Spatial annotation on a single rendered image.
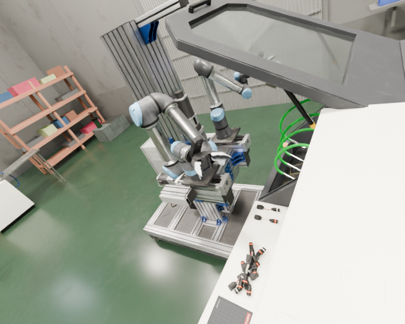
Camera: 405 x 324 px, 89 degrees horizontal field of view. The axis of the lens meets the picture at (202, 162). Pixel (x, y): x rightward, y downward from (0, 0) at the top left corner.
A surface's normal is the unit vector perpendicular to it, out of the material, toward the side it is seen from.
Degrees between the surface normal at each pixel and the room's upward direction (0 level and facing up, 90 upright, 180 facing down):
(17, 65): 90
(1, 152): 90
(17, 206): 90
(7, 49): 90
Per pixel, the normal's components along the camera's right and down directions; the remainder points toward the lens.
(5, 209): 0.81, 0.05
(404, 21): -0.43, 0.65
